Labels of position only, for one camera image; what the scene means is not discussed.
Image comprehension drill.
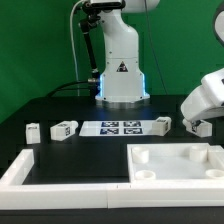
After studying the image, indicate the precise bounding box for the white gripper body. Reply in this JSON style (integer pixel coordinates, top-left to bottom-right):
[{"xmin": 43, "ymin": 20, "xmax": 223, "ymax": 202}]
[{"xmin": 181, "ymin": 68, "xmax": 224, "ymax": 122}]

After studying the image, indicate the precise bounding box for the white square tabletop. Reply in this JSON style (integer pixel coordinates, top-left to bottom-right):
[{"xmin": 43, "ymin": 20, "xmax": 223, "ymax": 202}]
[{"xmin": 127, "ymin": 143, "xmax": 224, "ymax": 183}]

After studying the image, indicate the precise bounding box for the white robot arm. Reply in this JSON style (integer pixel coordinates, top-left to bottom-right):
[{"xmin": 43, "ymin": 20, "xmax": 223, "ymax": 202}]
[{"xmin": 91, "ymin": 0, "xmax": 224, "ymax": 122}]

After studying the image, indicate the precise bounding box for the white U-shaped obstacle fence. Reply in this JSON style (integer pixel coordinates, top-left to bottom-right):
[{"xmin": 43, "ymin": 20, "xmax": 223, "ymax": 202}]
[{"xmin": 0, "ymin": 149, "xmax": 224, "ymax": 210}]

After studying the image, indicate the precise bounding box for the white marker base plate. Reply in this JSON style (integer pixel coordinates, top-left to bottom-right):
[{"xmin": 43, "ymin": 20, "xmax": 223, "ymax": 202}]
[{"xmin": 79, "ymin": 120, "xmax": 153, "ymax": 137}]

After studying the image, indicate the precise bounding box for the black cable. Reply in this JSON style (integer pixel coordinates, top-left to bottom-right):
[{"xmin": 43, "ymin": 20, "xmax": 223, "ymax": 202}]
[{"xmin": 46, "ymin": 79, "xmax": 101, "ymax": 98}]

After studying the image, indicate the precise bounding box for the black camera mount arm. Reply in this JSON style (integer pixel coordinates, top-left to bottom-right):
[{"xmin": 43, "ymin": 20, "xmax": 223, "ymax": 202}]
[{"xmin": 78, "ymin": 0, "xmax": 126, "ymax": 84}]

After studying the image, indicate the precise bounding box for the white cable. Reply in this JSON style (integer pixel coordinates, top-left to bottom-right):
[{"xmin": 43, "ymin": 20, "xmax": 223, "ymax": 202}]
[{"xmin": 69, "ymin": 0, "xmax": 88, "ymax": 84}]

